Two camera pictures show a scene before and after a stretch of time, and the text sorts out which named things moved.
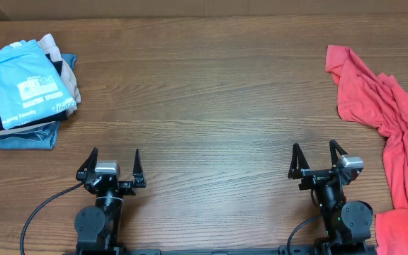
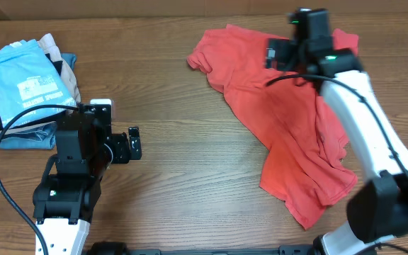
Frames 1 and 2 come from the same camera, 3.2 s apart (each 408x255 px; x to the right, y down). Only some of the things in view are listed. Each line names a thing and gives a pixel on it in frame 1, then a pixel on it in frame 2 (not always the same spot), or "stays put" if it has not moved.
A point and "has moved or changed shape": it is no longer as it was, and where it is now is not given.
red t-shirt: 381,102 has moved or changed shape
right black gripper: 301,168 -> 282,51
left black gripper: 129,188 -> 123,154
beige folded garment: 50,47 stays put
